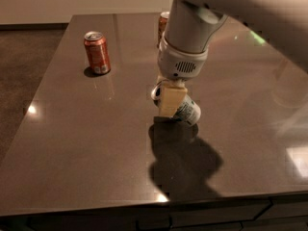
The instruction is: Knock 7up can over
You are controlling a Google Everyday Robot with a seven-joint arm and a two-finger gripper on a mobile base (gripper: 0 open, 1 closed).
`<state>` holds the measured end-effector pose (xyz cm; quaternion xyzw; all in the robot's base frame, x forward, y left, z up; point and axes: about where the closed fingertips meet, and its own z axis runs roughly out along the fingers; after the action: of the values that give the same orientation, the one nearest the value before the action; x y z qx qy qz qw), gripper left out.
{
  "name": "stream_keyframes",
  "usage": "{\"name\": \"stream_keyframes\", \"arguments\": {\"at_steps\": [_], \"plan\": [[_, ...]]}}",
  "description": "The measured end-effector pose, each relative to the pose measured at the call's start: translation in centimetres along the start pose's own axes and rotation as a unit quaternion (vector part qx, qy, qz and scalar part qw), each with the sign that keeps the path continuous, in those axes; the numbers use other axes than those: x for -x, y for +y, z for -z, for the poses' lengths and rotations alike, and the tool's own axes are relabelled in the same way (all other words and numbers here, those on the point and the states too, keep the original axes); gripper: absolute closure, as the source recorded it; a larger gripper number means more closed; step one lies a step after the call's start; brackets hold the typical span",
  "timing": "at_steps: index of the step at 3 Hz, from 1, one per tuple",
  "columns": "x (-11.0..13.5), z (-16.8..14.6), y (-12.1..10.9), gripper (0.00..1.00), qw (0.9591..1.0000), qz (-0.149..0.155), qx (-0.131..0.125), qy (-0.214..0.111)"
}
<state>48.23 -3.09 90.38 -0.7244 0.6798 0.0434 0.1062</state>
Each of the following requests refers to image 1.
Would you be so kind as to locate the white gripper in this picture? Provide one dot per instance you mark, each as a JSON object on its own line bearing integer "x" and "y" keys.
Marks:
{"x": 177, "y": 63}

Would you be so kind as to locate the white green 7up can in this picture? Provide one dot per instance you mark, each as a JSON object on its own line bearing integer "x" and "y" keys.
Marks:
{"x": 188, "y": 112}

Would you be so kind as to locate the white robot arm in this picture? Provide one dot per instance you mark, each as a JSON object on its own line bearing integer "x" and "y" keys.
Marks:
{"x": 191, "y": 24}

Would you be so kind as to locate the brown gold soda can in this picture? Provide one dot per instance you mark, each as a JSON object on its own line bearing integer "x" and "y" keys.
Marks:
{"x": 162, "y": 23}

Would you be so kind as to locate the red orange soda can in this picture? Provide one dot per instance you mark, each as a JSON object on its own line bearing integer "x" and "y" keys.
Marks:
{"x": 97, "y": 51}

